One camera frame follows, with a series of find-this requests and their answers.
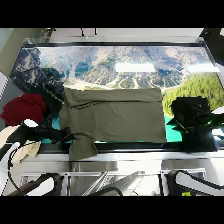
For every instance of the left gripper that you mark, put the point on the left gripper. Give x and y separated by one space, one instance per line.
62 135

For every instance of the olive green T-shirt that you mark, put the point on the olive green T-shirt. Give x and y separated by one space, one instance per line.
116 115

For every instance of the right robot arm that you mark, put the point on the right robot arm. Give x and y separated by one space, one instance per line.
200 181

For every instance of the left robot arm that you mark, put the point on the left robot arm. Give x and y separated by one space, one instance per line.
31 131

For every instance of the cream garment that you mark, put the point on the cream garment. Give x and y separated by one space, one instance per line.
23 151

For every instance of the red garment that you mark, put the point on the red garment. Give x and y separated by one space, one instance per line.
25 108

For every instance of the dark camouflage garment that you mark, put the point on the dark camouflage garment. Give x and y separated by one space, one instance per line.
46 85

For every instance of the black garment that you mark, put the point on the black garment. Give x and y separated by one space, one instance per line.
193 110

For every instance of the silver frame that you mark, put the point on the silver frame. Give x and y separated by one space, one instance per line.
133 165

